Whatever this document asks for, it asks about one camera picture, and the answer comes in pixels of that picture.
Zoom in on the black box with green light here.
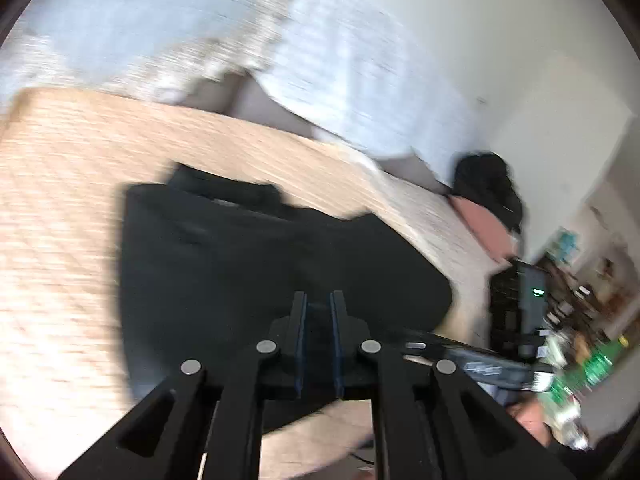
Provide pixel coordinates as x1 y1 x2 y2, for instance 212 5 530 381
489 259 552 359

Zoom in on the green packet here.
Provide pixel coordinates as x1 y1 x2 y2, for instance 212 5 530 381
582 339 628 388

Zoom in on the black bag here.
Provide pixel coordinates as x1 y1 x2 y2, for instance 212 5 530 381
451 151 524 235

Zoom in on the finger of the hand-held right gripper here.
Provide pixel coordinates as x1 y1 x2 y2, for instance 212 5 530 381
387 326 453 361

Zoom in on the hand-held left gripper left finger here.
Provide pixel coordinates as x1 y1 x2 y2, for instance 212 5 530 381
57 290 308 480

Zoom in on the beige quilted bedspread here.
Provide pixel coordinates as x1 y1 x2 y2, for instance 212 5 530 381
0 87 518 480

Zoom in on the light blue lace-trimmed pillow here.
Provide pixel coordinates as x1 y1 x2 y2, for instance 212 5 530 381
0 0 313 108

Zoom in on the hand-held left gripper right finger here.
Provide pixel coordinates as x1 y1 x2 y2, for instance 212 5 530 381
330 290 576 480

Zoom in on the white embossed pillow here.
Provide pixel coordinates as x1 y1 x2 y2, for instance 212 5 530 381
247 0 483 188

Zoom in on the person's right hand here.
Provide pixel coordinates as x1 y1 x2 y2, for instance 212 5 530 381
507 401 553 448

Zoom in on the pink cushion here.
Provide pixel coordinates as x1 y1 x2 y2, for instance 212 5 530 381
446 194 520 262

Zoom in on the cluttered shelf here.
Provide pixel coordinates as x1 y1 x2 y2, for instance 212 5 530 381
537 195 640 453

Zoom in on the black jacket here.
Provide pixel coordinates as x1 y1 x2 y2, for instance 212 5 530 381
117 162 455 435

